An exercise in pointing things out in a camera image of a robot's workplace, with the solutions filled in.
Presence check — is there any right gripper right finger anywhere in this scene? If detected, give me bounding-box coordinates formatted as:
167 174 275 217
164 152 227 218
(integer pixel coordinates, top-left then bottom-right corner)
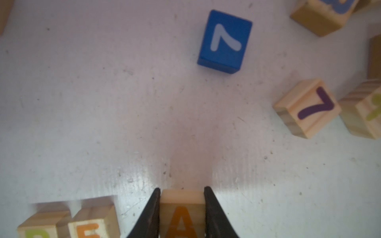
204 186 239 238

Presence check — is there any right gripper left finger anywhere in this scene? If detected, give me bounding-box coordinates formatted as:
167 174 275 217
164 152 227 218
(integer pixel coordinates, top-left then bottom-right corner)
127 188 161 238

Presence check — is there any wooden block letter A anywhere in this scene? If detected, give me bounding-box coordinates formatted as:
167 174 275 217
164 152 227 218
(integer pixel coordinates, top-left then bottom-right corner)
159 189 206 238

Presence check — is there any wooden block letter E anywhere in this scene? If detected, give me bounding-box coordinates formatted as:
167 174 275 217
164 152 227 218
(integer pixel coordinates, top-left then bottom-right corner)
68 205 121 238

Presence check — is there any wooden block letter P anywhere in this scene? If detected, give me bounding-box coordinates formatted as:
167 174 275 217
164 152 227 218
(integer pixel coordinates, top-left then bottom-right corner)
17 210 71 238

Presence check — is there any wooden block green letter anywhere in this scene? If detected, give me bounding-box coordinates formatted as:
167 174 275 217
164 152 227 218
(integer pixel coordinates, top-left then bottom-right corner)
339 79 381 140

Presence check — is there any wooden block blue letter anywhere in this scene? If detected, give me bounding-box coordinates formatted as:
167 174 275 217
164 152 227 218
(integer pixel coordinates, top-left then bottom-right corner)
367 34 381 79

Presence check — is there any wooden block purple 7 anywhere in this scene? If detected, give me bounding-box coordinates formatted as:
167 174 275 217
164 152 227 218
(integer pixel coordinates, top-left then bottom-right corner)
273 78 342 139

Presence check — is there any blue block number 7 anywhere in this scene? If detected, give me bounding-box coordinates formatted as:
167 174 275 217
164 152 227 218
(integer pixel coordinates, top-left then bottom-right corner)
197 10 253 74

